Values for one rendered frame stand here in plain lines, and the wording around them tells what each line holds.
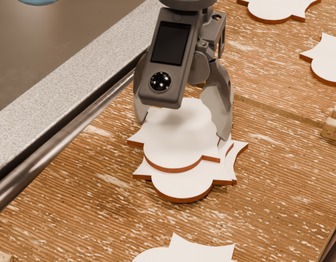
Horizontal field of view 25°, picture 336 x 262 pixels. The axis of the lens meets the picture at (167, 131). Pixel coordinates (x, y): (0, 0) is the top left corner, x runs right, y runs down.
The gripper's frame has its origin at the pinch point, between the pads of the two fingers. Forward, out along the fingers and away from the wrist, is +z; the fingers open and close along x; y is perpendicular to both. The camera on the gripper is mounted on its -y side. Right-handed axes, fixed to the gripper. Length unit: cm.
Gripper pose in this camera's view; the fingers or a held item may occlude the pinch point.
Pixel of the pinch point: (180, 131)
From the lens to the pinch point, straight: 95.9
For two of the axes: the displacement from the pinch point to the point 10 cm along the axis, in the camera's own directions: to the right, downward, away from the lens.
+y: 2.9, -6.2, 7.3
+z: 0.0, 7.6, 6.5
